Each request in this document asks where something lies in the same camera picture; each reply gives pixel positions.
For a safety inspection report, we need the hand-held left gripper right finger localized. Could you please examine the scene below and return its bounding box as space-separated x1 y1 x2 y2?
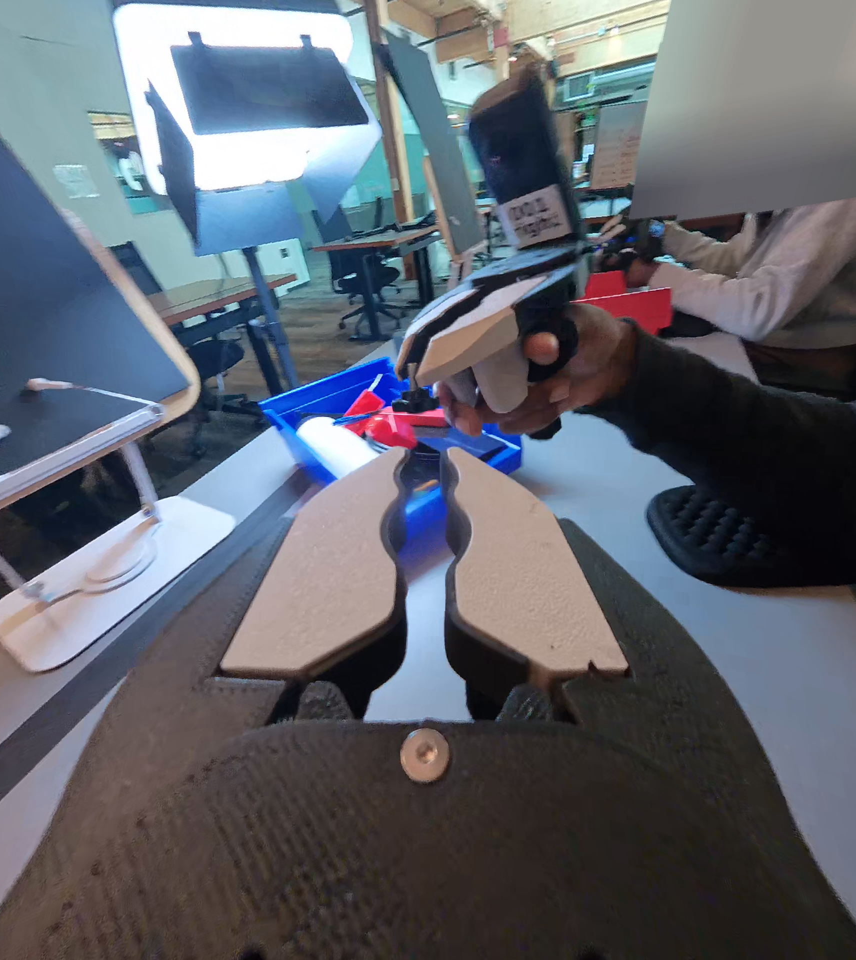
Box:
443 447 630 720

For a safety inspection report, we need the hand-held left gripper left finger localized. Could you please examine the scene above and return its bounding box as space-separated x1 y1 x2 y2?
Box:
219 447 410 720

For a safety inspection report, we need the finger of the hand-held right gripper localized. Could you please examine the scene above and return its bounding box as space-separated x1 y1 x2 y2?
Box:
394 287 506 381
413 277 551 389

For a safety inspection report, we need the small black plastic part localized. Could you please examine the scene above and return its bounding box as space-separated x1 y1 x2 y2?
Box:
392 363 440 415

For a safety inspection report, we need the red dome cap block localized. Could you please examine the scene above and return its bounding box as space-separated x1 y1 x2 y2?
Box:
364 416 419 453

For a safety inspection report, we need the blue storage bin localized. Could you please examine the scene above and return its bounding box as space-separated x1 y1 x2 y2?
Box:
257 356 525 541

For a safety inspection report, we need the person's right forearm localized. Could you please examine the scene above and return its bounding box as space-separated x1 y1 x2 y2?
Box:
581 318 856 586

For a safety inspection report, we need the black board book stand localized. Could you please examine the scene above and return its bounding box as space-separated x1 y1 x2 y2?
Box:
379 30 491 265
0 52 238 674

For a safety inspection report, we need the black office chair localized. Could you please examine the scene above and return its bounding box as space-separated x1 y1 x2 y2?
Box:
326 210 408 340
109 240 247 410

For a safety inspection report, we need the wooden desk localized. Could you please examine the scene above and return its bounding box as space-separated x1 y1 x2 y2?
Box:
146 273 299 399
311 225 442 342

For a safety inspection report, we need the white cylinder roll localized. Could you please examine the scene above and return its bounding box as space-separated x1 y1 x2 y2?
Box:
294 416 382 481

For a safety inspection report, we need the black light stand pole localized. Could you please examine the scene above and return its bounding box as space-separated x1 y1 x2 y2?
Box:
242 246 302 393

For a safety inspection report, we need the black textured armrest pad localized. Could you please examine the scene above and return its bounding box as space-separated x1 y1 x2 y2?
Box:
645 483 856 590

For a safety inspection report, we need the studio softbox light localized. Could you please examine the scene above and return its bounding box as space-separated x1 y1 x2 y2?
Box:
111 0 384 258

